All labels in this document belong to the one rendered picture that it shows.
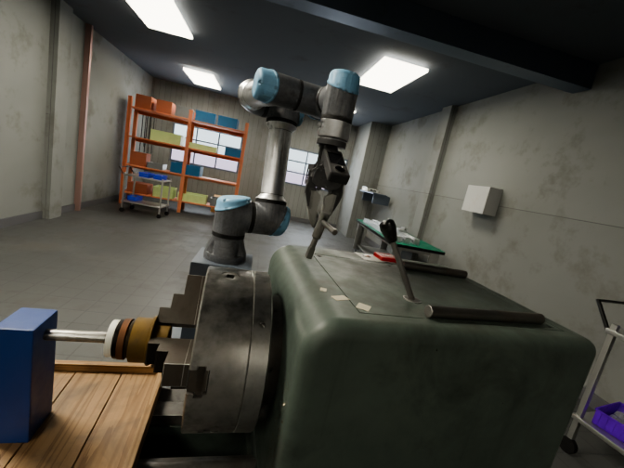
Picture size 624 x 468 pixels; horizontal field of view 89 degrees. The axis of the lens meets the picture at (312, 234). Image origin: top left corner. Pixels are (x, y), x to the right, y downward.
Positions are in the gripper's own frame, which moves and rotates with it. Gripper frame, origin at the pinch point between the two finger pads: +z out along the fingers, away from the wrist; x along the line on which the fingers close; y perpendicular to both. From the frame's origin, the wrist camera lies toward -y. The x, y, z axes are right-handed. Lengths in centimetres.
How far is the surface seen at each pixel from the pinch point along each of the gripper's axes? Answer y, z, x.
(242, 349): -26.0, 18.8, 15.6
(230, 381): -27.7, 23.5, 16.8
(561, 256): 170, 19, -310
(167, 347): -19.4, 23.3, 27.9
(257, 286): -16.6, 11.3, 13.8
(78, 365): 4, 44, 50
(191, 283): -6.3, 16.3, 26.4
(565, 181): 194, -57, -312
